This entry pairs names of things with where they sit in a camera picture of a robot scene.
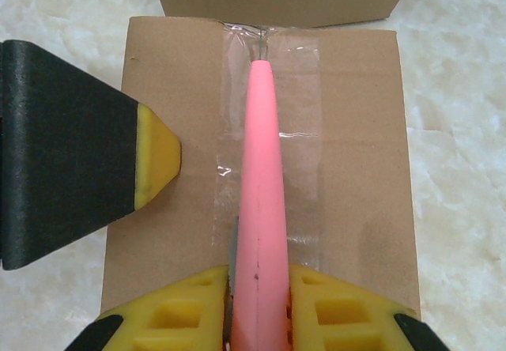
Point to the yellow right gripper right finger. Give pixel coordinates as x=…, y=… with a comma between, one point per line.
x=344, y=319

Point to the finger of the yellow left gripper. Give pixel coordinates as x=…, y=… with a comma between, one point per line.
x=71, y=149

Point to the pink utility knife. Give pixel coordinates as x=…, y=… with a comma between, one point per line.
x=261, y=189

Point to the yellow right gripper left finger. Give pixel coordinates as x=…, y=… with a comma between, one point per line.
x=178, y=315

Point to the tall cardboard box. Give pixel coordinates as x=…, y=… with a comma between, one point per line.
x=336, y=149

